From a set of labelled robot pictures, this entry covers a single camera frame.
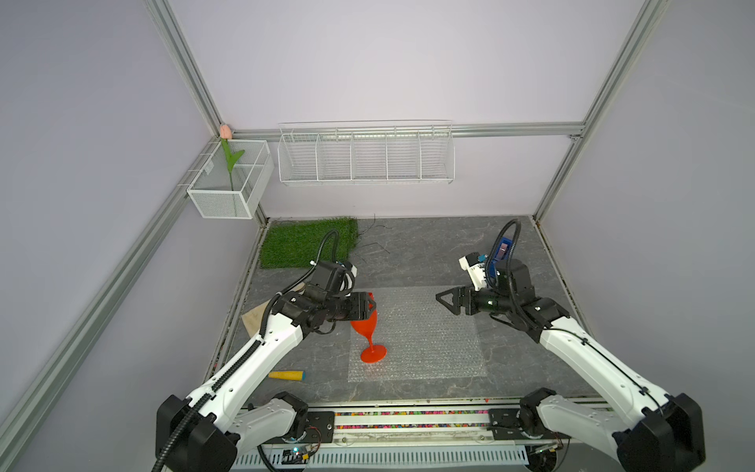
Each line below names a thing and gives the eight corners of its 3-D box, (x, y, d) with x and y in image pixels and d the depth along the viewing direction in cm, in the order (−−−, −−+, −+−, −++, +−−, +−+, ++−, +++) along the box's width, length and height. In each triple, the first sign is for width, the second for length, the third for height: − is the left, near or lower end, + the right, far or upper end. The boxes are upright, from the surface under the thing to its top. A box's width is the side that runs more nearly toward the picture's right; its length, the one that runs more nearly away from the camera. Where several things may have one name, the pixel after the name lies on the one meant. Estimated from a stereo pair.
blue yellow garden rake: (269, 380, 83) (267, 377, 82) (271, 373, 85) (269, 371, 83) (304, 380, 83) (302, 377, 82) (305, 373, 85) (304, 371, 83)
